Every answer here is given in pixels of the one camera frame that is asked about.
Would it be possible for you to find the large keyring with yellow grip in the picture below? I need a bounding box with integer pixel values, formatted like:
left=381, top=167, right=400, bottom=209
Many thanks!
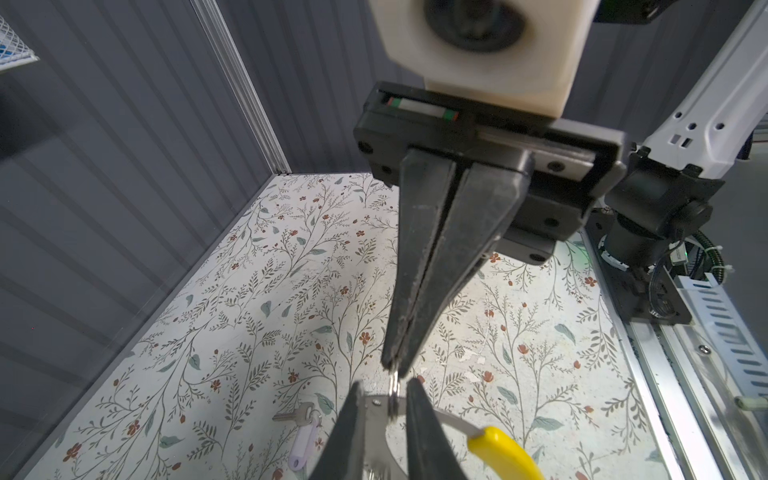
left=363, top=383, right=543, bottom=479

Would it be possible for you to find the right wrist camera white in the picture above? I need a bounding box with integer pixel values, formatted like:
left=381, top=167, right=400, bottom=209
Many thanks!
left=370, top=1, right=599, bottom=118

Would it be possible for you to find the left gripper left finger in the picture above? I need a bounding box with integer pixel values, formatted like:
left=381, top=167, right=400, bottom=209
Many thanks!
left=308, top=381, right=366, bottom=480

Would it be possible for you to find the white wire basket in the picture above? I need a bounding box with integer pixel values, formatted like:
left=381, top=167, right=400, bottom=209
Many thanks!
left=0, top=17, right=39, bottom=72

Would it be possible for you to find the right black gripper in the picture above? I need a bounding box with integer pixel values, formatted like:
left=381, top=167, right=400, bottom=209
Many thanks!
left=353, top=82, right=628, bottom=377

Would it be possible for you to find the aluminium rail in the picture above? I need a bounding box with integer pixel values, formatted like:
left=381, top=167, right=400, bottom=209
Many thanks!
left=581, top=233, right=768, bottom=480

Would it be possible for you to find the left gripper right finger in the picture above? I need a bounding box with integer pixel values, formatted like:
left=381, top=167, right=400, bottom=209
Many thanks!
left=406, top=378, right=467, bottom=480

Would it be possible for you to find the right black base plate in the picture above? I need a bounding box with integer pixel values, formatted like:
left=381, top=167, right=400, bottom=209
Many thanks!
left=585, top=209, right=692, bottom=325

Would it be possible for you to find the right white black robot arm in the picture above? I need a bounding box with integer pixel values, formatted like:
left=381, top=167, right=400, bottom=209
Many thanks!
left=353, top=1, right=767, bottom=377

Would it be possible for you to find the white slotted cable duct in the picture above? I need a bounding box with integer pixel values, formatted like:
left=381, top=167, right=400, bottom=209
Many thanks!
left=675, top=274, right=767, bottom=398

